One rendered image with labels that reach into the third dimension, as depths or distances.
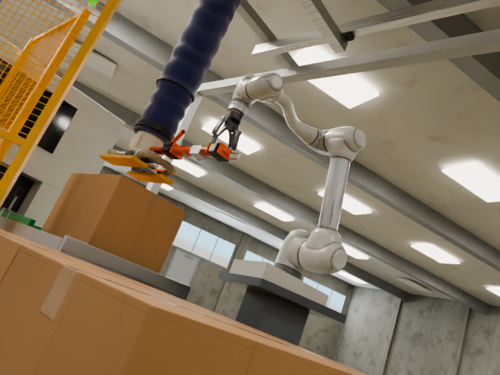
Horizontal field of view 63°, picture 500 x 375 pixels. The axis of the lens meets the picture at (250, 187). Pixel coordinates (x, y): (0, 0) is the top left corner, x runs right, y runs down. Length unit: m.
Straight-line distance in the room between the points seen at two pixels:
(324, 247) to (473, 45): 2.34
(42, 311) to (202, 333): 0.23
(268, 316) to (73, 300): 1.52
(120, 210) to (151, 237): 0.21
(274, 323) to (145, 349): 1.61
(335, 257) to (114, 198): 1.04
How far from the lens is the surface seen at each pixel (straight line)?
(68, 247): 1.77
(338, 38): 3.78
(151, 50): 6.75
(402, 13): 3.69
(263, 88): 1.82
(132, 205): 1.96
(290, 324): 2.08
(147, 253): 2.03
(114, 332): 0.47
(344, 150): 2.10
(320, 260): 1.98
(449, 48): 3.85
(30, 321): 0.65
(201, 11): 2.64
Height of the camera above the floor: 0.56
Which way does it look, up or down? 17 degrees up
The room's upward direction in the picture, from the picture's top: 22 degrees clockwise
